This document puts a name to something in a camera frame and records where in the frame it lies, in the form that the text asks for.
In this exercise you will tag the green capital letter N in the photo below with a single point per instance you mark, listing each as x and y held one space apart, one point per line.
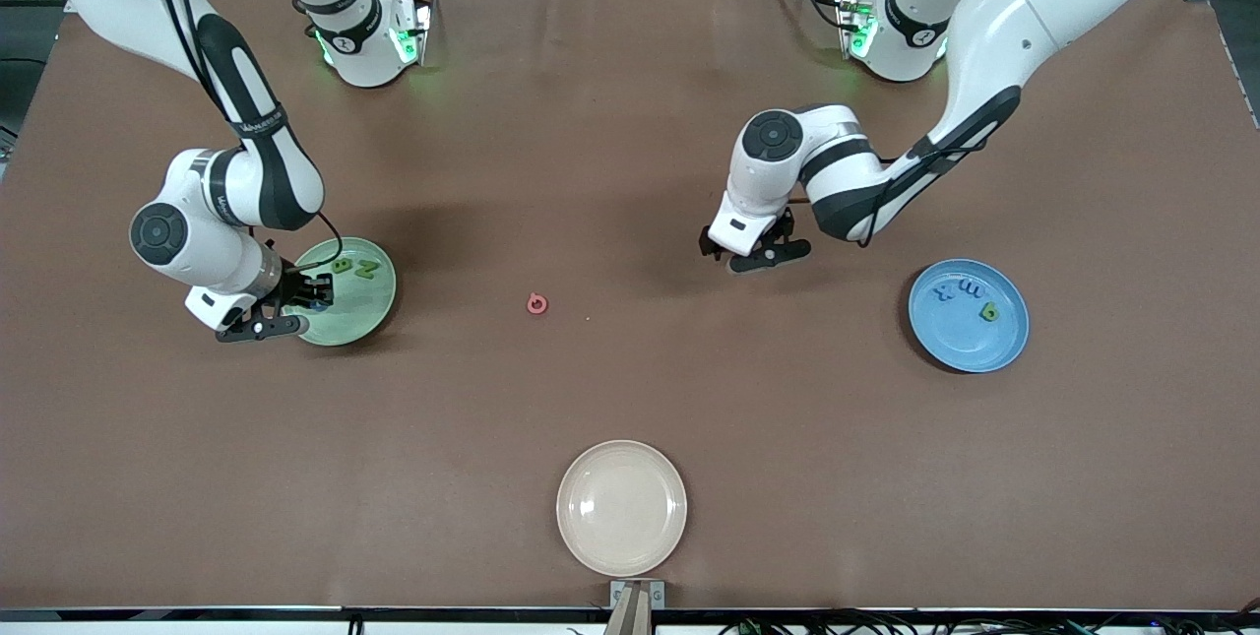
366 270

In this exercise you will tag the blue small letter x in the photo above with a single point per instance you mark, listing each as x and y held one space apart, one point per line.
945 292

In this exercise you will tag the pink capital letter Q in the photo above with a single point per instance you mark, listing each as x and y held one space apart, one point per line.
530 304

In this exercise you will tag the blue small letter m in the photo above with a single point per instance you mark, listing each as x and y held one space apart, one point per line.
971 290

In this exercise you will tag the green small letter b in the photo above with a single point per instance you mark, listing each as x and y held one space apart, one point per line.
988 314

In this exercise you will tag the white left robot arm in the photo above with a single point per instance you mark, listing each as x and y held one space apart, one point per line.
1043 5

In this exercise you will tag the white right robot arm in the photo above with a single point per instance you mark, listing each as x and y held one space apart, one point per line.
226 261

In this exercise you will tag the mint green plate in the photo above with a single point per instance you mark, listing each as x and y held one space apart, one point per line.
364 315

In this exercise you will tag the brown table cover sheet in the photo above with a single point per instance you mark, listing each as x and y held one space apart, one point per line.
630 123

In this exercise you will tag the blue plate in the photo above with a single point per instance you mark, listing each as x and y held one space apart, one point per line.
945 335

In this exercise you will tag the beige plate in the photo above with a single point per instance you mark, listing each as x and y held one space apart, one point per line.
620 507

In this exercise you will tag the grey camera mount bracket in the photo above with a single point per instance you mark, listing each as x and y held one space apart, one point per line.
637 596

